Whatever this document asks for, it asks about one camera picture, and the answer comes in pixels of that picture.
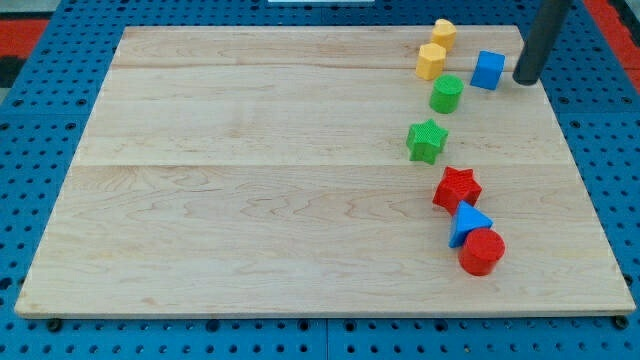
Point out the yellow hexagon block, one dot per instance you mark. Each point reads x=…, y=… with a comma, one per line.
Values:
x=431, y=61

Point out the green cylinder block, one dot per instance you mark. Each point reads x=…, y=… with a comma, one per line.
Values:
x=446, y=93

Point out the red star block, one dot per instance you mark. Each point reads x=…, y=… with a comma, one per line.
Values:
x=455, y=186

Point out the blue triangle block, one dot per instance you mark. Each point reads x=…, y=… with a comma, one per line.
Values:
x=466, y=219

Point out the yellow heart block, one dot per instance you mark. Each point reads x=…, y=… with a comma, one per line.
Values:
x=444, y=34

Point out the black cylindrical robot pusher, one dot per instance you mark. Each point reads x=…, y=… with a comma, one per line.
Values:
x=539, y=43

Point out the green star block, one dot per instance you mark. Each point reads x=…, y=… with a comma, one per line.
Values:
x=425, y=141

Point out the blue cube block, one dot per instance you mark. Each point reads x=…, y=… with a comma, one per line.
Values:
x=488, y=70

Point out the light wooden board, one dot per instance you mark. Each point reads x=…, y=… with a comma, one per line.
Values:
x=263, y=172

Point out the red cylinder block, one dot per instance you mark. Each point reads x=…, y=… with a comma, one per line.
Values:
x=482, y=250

